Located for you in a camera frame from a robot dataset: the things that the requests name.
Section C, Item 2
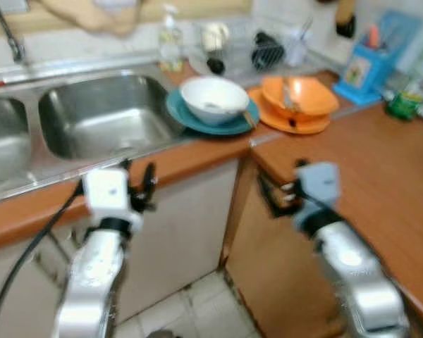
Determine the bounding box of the white bowl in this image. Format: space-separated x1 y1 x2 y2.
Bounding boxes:
180 76 250 126

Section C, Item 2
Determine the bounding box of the white cabinet door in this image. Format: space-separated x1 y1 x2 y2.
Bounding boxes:
0 161 242 332

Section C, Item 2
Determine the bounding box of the stainless steel double sink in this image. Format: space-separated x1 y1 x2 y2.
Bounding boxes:
0 60 251 206

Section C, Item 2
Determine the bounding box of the orange plate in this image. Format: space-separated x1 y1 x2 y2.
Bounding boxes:
248 88 332 135

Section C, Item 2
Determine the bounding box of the teal plate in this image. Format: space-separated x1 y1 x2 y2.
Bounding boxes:
166 88 260 136

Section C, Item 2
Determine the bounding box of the brown cabinet door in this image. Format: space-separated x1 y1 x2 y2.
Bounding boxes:
222 158 353 338

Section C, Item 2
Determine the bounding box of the orange bowl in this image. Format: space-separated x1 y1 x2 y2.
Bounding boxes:
261 74 339 119

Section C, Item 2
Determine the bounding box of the grey dish rack tray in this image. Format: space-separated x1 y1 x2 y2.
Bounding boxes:
187 51 339 80

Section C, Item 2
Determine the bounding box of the small black cup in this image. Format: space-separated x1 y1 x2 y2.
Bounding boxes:
207 58 225 75

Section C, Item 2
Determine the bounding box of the clear soap pump bottle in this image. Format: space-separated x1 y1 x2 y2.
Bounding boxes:
159 6 184 71

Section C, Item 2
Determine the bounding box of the black tumbler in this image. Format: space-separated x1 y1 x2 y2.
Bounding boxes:
252 32 285 71

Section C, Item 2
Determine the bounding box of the white plastic container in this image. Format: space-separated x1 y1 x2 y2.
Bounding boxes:
282 28 311 68

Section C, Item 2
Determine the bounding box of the blue utensil holder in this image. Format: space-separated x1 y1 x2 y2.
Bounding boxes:
333 11 423 106

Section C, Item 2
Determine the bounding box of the cream mug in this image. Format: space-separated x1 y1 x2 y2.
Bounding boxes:
201 23 230 54

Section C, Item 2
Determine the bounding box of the beige hanging cloth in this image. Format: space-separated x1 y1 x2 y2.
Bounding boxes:
39 0 142 36

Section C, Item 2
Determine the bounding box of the metal sink faucet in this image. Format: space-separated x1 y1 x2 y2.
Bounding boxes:
0 0 25 64

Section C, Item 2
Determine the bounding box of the brown black hanging utensil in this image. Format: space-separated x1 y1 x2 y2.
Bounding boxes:
335 0 357 39

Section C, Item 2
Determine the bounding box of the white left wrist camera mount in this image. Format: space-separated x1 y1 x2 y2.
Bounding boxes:
82 168 145 230

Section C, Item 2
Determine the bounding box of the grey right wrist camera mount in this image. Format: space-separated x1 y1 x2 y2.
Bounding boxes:
295 162 341 213

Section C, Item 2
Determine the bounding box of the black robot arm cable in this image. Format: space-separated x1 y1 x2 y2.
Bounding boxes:
0 180 85 338

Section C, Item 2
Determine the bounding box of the metal wire dish rack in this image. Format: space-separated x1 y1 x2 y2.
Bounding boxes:
190 18 339 75

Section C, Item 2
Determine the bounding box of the orange utensil handle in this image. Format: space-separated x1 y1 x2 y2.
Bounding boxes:
367 25 381 49

